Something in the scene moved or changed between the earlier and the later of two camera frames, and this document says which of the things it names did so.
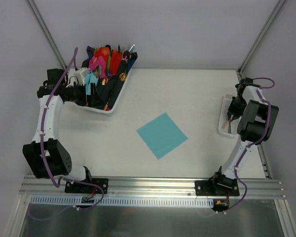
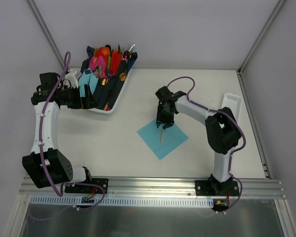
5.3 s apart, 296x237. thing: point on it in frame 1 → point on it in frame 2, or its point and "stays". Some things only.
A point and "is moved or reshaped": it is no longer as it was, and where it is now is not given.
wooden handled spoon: x=226 y=124 is moved or reshaped
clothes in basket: x=100 y=60 stays
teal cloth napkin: x=161 y=136 stays
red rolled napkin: x=116 y=61 stays
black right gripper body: x=233 y=112 → x=165 y=121
